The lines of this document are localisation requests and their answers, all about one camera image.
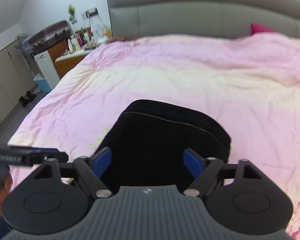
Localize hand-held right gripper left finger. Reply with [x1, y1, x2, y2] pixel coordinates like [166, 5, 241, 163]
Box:
[34, 147, 113, 198]

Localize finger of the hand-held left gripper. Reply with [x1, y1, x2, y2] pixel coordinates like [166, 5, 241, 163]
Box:
[31, 147, 69, 163]

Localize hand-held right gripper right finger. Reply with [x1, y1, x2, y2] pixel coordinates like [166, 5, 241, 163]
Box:
[183, 148, 262, 198]

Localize black pants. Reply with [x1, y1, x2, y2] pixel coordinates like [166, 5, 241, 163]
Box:
[99, 99, 232, 188]

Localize pair of black shoes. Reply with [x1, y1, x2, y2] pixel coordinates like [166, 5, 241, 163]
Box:
[18, 91, 37, 107]

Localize blue plastic bin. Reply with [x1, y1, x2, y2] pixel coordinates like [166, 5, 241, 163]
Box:
[33, 76, 52, 93]

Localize white narrow cabinet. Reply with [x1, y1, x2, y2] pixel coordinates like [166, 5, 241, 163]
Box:
[34, 50, 61, 91]

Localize pink duvet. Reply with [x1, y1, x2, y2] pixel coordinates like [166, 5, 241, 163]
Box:
[9, 34, 300, 240]

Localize wooden nightstand with cosmetics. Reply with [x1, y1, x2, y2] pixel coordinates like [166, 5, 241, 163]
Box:
[48, 29, 110, 78]

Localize standing electric fan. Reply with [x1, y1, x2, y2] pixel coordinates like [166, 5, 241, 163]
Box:
[14, 33, 37, 81]

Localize cluster of cosmetic bottles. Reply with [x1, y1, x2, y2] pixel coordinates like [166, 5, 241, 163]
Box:
[65, 27, 108, 55]

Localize dark brown case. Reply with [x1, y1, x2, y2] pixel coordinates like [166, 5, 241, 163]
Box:
[29, 20, 73, 55]

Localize brown blanket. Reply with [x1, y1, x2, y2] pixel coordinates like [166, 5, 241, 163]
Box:
[109, 36, 141, 42]

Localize clear table lamp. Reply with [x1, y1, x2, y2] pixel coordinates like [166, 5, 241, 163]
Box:
[90, 15, 108, 42]

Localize small green potted plant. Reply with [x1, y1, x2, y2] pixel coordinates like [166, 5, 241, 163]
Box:
[67, 4, 77, 25]

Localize magenta pillow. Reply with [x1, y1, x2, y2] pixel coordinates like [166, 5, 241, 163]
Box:
[249, 23, 275, 36]

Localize grey bed headboard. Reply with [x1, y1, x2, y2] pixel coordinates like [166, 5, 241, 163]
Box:
[105, 0, 300, 42]

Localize wall power outlet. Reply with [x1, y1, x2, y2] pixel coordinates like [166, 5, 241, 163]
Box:
[81, 7, 99, 18]

